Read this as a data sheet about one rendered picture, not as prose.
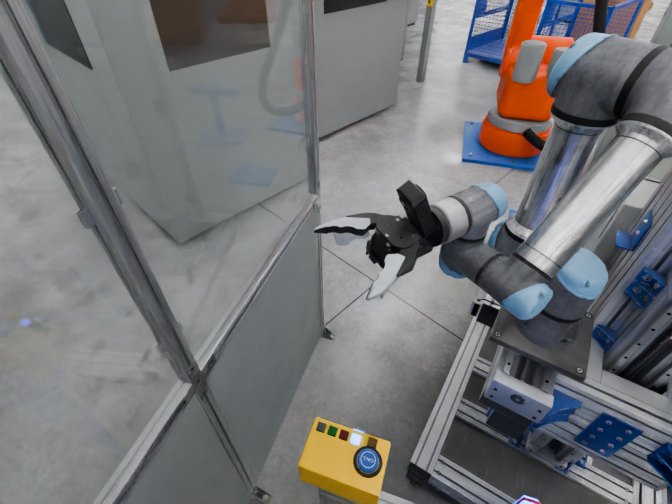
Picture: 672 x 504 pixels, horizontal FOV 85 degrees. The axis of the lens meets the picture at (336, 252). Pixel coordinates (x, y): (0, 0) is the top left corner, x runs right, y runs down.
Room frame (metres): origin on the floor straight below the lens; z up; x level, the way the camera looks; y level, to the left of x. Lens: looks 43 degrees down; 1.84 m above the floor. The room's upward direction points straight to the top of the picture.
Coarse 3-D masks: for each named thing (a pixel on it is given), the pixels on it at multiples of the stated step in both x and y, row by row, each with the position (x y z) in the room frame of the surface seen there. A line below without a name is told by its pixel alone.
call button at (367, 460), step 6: (366, 450) 0.26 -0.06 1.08; (372, 450) 0.26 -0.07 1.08; (360, 456) 0.25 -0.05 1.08; (366, 456) 0.25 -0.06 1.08; (372, 456) 0.25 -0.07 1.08; (360, 462) 0.24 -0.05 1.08; (366, 462) 0.24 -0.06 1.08; (372, 462) 0.24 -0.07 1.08; (378, 462) 0.24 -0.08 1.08; (360, 468) 0.23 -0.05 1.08; (366, 468) 0.23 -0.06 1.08; (372, 468) 0.23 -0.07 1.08
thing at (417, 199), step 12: (408, 180) 0.46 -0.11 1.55; (408, 192) 0.44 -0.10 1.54; (420, 192) 0.44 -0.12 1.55; (408, 204) 0.44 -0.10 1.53; (420, 204) 0.43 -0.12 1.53; (408, 216) 0.48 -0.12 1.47; (420, 216) 0.44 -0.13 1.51; (432, 216) 0.45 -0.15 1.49; (420, 228) 0.45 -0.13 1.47; (432, 228) 0.46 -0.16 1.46
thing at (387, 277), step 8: (392, 256) 0.40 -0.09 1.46; (400, 256) 0.40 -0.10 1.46; (384, 264) 0.39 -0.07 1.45; (392, 264) 0.39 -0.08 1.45; (400, 264) 0.39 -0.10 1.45; (384, 272) 0.37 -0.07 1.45; (392, 272) 0.37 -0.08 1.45; (376, 280) 0.36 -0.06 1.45; (384, 280) 0.36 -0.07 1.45; (392, 280) 0.36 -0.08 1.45; (376, 288) 0.35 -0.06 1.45; (384, 288) 0.35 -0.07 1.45; (368, 296) 0.34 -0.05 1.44; (376, 296) 0.34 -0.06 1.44
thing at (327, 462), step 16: (320, 432) 0.30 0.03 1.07; (352, 432) 0.30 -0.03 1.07; (304, 448) 0.27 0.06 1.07; (320, 448) 0.27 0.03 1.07; (336, 448) 0.27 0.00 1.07; (352, 448) 0.27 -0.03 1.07; (368, 448) 0.27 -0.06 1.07; (384, 448) 0.27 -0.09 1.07; (304, 464) 0.24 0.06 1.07; (320, 464) 0.24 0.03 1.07; (336, 464) 0.24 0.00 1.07; (352, 464) 0.24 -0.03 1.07; (384, 464) 0.24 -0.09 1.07; (304, 480) 0.23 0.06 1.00; (320, 480) 0.22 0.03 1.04; (336, 480) 0.21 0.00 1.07; (352, 480) 0.21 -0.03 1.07; (368, 480) 0.21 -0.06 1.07; (352, 496) 0.20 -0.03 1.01; (368, 496) 0.19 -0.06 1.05
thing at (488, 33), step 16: (480, 0) 6.59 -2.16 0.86; (496, 0) 6.42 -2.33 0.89; (512, 0) 6.25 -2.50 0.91; (480, 16) 6.55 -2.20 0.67; (496, 16) 6.37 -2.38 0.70; (512, 16) 6.20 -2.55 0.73; (480, 32) 6.51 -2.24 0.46; (496, 32) 6.33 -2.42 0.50; (480, 48) 6.46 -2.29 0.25; (496, 48) 6.28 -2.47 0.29
